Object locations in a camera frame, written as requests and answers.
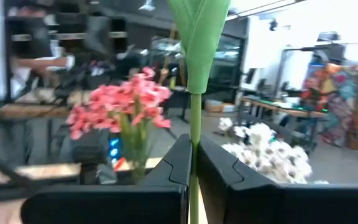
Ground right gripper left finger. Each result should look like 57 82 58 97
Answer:
20 134 193 224

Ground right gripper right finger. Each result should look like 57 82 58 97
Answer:
197 136 358 224

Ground white spotted artificial flower bunch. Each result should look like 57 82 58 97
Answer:
218 117 279 150
222 136 313 185

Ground dark red artificial tulip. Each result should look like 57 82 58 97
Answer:
166 0 231 224

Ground black computer tower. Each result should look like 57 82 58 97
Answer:
70 129 122 166

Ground wooden top desk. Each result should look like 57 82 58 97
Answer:
241 95 328 119

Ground wooden workbench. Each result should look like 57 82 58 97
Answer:
0 88 85 121

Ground cardboard box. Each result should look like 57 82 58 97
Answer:
221 102 236 113
204 98 224 113

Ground colourful mandala tapestry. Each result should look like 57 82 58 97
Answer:
301 63 358 156

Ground black aluminium table frame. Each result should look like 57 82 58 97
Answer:
0 149 83 205

